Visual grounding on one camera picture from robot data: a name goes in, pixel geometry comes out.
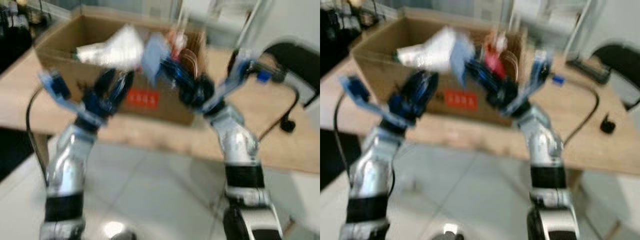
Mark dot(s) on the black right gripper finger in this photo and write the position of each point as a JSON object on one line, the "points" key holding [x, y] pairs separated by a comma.
{"points": [[185, 70], [174, 77], [479, 80], [492, 74]]}

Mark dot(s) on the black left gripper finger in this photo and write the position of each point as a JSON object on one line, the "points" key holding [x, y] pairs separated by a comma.
{"points": [[106, 84], [123, 90], [414, 85], [430, 90]]}

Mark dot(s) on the grey blue paper scrap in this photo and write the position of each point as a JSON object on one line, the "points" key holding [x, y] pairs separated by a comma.
{"points": [[154, 57], [461, 57]]}

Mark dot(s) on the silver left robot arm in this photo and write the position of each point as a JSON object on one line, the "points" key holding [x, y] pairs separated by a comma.
{"points": [[372, 170], [67, 165]]}

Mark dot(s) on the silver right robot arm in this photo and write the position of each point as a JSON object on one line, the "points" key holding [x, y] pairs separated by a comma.
{"points": [[240, 145], [545, 150]]}

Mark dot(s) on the red wrapper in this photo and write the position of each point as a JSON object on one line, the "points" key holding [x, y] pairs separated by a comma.
{"points": [[495, 60], [176, 45]]}

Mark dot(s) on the white crumpled paper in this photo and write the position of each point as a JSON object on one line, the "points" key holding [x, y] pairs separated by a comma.
{"points": [[115, 50], [430, 50]]}

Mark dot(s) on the red labelled cardboard box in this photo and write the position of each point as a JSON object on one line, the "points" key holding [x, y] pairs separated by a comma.
{"points": [[65, 50], [380, 52]]}

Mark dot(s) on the light wooden table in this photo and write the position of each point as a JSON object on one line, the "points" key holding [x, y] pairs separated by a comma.
{"points": [[250, 125], [575, 135]]}

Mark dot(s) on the black power strip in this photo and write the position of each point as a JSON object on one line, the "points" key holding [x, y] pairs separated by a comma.
{"points": [[590, 70]]}

